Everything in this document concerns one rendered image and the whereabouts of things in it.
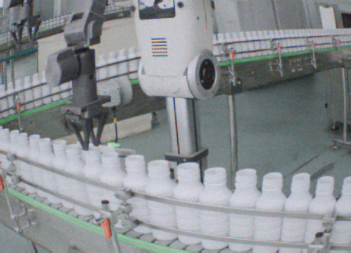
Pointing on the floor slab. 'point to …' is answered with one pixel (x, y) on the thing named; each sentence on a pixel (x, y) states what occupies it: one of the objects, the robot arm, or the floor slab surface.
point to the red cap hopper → (11, 59)
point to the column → (60, 3)
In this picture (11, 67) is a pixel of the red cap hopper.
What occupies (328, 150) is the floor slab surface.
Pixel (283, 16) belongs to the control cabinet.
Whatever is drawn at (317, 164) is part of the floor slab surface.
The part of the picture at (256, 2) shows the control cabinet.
